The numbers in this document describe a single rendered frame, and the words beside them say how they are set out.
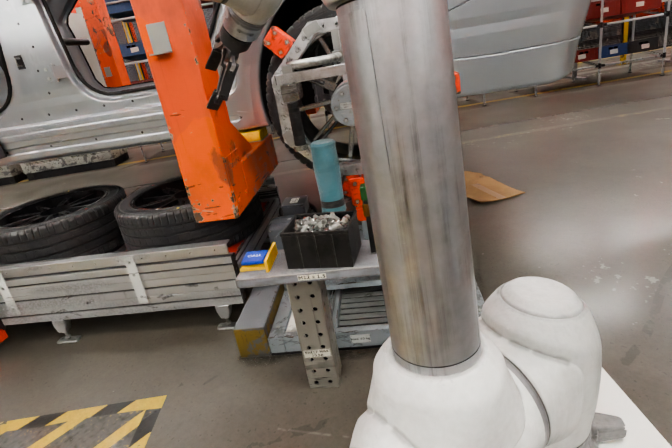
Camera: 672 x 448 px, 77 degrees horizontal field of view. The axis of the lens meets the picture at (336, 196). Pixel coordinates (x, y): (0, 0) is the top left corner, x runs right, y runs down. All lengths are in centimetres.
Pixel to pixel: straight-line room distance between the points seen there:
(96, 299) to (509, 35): 201
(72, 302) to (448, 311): 186
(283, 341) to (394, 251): 125
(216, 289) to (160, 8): 104
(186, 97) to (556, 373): 124
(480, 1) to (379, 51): 154
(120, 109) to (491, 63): 165
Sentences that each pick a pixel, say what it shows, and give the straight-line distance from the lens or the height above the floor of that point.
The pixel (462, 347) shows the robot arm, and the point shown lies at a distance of 48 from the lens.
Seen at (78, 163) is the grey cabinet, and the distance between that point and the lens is 649.
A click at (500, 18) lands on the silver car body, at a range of 192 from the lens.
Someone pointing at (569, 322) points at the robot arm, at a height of 66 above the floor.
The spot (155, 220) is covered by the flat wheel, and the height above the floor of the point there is 48.
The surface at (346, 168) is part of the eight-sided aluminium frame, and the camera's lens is 155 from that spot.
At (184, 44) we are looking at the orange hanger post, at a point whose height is 111.
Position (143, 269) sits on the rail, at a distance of 189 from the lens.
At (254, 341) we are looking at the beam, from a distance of 167.
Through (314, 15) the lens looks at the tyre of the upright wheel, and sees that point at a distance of 157.
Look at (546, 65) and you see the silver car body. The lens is 199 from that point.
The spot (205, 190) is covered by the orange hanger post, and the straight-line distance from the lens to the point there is 153.
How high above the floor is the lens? 104
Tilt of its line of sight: 20 degrees down
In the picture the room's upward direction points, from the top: 10 degrees counter-clockwise
